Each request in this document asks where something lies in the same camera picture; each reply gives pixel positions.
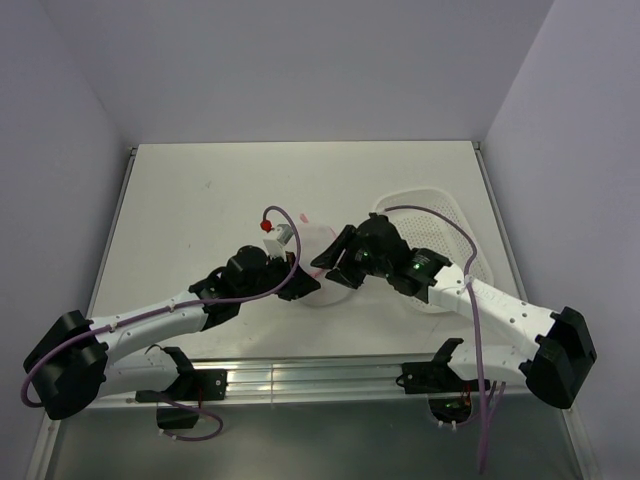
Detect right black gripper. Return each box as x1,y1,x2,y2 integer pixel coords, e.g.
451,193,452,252
310,224,391,290

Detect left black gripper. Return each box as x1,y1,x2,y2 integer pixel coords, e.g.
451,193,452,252
238,250,320,302

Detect white mesh laundry bag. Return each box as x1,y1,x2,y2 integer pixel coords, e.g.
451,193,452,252
289,213,357,308

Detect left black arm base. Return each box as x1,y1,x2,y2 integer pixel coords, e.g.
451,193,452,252
134,369,227,437

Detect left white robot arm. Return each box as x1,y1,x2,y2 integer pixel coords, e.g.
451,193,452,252
20,246,321,420

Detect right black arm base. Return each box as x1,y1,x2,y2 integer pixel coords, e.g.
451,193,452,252
395,362,479,424

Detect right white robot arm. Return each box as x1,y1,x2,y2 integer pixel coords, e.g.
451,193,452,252
311,214,597,409

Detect white perforated plastic basket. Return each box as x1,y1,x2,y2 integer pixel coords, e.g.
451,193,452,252
373,188,494,286

